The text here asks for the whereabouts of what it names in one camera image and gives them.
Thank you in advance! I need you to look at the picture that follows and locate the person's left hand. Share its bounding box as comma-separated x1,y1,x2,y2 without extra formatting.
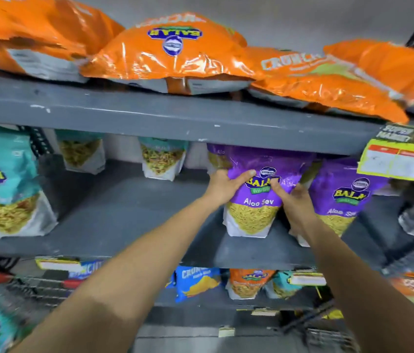
203,169,257,208

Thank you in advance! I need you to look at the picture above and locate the large teal snack packet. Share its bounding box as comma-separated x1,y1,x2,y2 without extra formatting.
0,123,59,239

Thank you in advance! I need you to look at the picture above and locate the yellow green price tag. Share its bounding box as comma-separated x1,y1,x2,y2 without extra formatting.
357,123,414,181

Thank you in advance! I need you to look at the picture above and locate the black perforated shelf upright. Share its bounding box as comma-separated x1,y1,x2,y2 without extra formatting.
20,125,54,158

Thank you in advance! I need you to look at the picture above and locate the grey metal shelf board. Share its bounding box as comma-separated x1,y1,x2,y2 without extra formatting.
0,160,414,270
0,71,414,162
154,287,319,312

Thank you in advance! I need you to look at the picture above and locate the small teal snack packet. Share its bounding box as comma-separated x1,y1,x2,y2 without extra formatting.
266,271,301,300
56,129,106,175
139,137,189,181

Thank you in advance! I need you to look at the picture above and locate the person's right forearm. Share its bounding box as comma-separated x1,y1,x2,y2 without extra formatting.
301,217,414,353

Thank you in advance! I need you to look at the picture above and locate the person's left forearm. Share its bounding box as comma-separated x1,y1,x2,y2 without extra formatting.
9,195,227,353

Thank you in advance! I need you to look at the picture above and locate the purple snack packet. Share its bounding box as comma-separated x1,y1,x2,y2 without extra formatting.
223,146,316,239
207,143,233,175
297,158,389,247

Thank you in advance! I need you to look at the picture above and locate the large orange snack packet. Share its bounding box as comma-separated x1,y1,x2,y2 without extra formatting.
0,0,125,83
245,46,410,125
79,13,263,96
324,39,414,118

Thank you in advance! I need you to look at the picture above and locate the wire shopping cart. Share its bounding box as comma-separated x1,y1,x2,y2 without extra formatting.
0,270,86,353

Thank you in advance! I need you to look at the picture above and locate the blue chips packet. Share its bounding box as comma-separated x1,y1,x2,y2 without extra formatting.
175,266,222,303

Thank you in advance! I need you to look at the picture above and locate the small orange snack packet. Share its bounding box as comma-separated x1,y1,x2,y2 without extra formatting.
225,269,275,300

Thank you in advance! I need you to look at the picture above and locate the yellow white shelf label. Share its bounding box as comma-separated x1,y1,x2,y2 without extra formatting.
35,256,83,273
289,273,327,287

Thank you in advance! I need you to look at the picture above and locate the person's right hand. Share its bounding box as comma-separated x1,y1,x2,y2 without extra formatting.
269,178,321,238

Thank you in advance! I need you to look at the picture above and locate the blue shelf label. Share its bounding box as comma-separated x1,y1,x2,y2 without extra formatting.
68,260,105,280

